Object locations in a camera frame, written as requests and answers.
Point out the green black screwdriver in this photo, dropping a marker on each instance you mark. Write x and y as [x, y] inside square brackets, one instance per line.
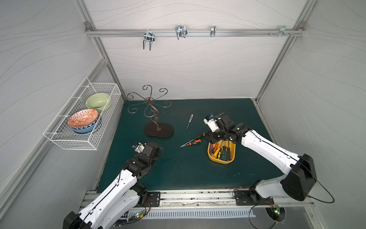
[224, 154]

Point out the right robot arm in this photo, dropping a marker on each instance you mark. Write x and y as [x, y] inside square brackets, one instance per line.
[298, 176]

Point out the orange patterned bowl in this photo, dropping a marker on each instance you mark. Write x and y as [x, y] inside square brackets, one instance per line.
[83, 117]

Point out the white slotted cable duct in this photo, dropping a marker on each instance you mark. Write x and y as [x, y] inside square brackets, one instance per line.
[229, 213]

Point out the black yellow striped screwdriver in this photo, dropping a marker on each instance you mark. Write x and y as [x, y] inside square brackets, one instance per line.
[219, 153]

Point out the aluminium top rail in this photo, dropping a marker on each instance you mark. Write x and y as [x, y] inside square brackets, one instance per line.
[164, 33]

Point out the green ceramic bowl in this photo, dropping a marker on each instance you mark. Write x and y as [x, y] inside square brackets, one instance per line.
[100, 102]

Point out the copper wire jewelry stand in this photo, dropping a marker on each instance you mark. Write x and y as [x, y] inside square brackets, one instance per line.
[154, 128]

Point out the metal double hook middle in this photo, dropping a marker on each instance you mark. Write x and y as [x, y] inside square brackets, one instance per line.
[181, 31]

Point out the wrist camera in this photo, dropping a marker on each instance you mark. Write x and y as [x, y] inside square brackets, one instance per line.
[211, 122]
[139, 147]

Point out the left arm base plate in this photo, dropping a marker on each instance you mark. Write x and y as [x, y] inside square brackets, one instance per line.
[153, 199]

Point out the small grey clear screwdriver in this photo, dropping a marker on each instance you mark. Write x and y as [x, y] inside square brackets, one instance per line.
[190, 120]

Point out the blue bowl under orange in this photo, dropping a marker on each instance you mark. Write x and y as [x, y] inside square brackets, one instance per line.
[85, 129]

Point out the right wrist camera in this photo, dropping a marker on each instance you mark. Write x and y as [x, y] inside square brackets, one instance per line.
[211, 122]

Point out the black yellow-capped screwdriver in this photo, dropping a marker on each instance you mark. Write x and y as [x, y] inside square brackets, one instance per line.
[228, 152]

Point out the yellow plastic storage tray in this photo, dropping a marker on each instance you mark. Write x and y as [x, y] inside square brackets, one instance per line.
[232, 149]

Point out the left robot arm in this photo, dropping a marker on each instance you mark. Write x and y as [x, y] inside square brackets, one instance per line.
[121, 195]

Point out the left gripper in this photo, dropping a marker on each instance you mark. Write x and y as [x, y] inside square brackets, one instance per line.
[154, 149]

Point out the metal double hook left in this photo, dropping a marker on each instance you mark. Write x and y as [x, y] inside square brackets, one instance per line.
[149, 38]

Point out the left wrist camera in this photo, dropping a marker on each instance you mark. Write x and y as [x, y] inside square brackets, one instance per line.
[139, 147]

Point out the orange black screwdriver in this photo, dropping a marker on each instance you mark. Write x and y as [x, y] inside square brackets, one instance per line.
[194, 141]

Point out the white wire basket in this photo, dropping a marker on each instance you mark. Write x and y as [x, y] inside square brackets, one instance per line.
[59, 131]

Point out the small metal hook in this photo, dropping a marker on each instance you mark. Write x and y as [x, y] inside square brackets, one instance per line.
[212, 31]

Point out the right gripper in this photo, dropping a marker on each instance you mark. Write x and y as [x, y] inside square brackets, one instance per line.
[214, 136]

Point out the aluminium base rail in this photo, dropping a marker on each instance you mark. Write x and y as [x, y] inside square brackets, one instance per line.
[203, 198]

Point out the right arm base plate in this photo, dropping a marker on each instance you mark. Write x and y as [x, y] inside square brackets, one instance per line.
[243, 198]

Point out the metal hook right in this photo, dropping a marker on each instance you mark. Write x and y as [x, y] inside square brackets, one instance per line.
[282, 33]

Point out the metal double hook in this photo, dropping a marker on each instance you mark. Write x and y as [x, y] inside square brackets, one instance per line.
[181, 31]
[149, 38]

